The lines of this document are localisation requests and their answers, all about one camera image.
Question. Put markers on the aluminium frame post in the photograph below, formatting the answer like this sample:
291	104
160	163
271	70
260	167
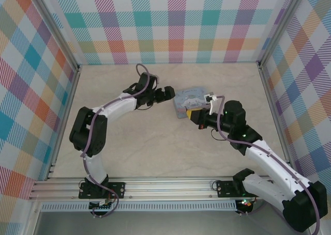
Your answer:
55	28
282	25

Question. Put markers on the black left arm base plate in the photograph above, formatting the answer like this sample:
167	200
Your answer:
119	187

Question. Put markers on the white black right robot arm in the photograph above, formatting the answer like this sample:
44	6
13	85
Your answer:
266	155

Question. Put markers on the long aluminium mounting rail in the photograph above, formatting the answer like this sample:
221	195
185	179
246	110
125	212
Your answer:
168	188

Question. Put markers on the blue cartoon tin box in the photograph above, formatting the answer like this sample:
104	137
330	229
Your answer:
186	100

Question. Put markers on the small circuit board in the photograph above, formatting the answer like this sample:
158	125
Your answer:
245	203
102	207

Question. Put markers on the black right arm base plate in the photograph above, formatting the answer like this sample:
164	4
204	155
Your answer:
225	188

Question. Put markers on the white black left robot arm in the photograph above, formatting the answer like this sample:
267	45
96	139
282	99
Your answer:
116	107

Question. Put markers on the aluminium side rail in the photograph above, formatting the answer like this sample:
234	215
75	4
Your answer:
276	116
64	121

